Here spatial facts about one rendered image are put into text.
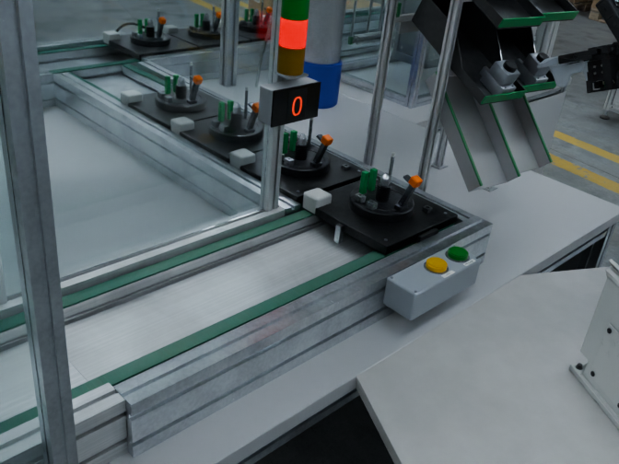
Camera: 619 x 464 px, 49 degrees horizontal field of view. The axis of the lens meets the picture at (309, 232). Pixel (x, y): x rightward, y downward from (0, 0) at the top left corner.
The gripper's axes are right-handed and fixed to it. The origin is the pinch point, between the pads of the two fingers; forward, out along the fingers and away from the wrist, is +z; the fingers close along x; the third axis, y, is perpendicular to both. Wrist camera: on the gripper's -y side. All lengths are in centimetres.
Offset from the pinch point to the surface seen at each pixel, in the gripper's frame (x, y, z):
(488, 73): -1.5, 0.0, 16.2
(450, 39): -9.2, -8.2, 18.6
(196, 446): -87, 48, 2
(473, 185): -6.1, 23.8, 19.8
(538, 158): 21.2, 21.8, 23.6
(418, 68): 47, -8, 90
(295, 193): -41, 19, 39
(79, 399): -101, 37, 4
